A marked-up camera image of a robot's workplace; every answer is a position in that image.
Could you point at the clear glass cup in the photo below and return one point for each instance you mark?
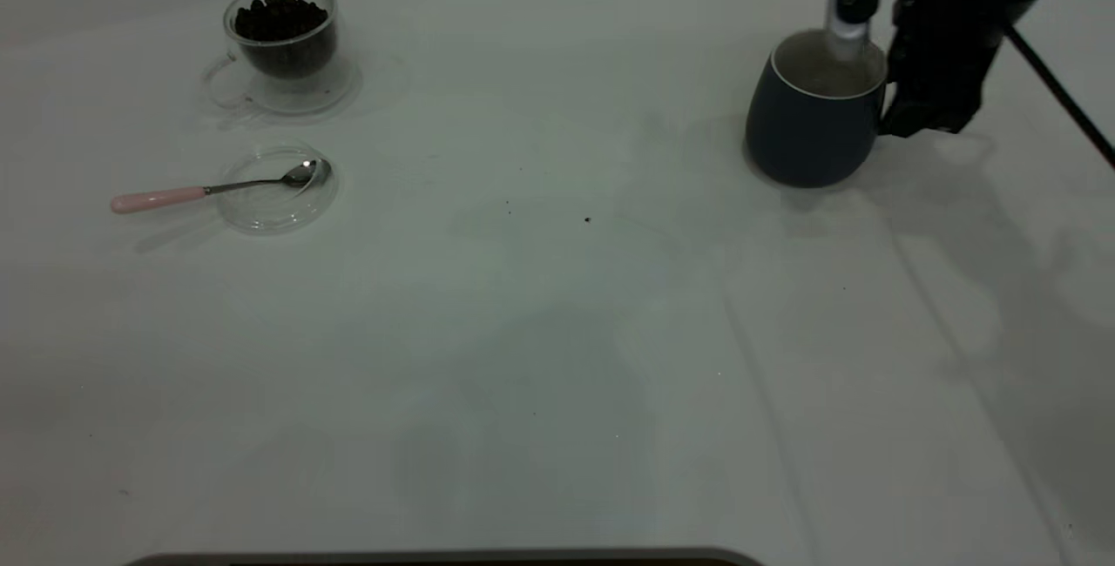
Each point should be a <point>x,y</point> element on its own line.
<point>283,35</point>

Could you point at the dark coffee beans pile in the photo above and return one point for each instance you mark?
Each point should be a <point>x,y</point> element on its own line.
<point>279,22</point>

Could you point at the clear glass saucer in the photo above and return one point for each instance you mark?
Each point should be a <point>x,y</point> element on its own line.
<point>335,96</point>

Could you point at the clear glass round dish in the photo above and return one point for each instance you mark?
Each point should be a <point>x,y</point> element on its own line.
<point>270,209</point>

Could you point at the dark grey ceramic mug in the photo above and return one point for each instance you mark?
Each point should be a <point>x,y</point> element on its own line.
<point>810,139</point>

